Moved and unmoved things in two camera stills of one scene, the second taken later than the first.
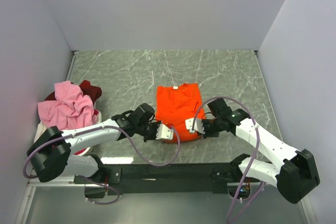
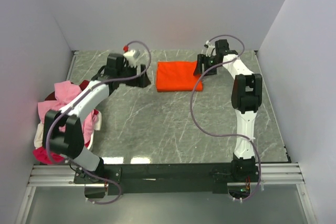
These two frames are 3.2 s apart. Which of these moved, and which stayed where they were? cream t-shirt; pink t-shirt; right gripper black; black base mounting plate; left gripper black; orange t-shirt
Moved: left gripper black; orange t-shirt; right gripper black
Stayed: cream t-shirt; pink t-shirt; black base mounting plate
